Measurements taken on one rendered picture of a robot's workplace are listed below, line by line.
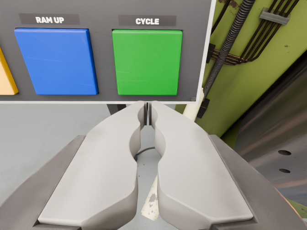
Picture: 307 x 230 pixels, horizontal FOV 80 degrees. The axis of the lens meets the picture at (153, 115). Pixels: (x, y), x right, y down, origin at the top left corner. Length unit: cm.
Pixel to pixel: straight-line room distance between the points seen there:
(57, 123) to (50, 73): 119
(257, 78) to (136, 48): 46
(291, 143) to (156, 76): 34
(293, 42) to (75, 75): 46
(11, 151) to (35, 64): 127
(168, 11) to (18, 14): 15
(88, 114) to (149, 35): 121
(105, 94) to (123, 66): 5
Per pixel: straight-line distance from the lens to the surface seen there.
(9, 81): 28
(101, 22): 22
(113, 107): 53
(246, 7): 47
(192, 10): 22
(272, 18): 49
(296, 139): 47
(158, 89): 23
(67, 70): 24
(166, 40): 21
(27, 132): 150
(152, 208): 53
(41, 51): 24
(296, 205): 90
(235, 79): 63
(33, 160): 140
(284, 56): 56
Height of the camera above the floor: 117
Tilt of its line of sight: 63 degrees down
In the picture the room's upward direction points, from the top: 3 degrees clockwise
